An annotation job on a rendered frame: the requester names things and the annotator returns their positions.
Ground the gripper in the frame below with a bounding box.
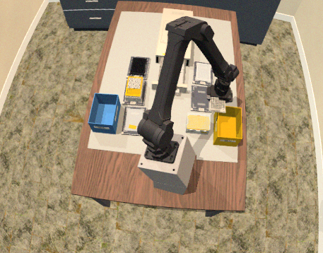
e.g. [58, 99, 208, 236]
[207, 85, 233, 103]

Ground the blue open-top bin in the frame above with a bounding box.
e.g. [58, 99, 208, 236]
[88, 93, 121, 134]

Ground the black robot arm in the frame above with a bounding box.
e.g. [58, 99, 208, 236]
[137, 16, 239, 164]

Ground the yellow bin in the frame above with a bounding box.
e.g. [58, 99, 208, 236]
[213, 106, 242, 146]

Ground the white flat mat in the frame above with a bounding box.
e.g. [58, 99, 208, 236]
[88, 11, 237, 163]

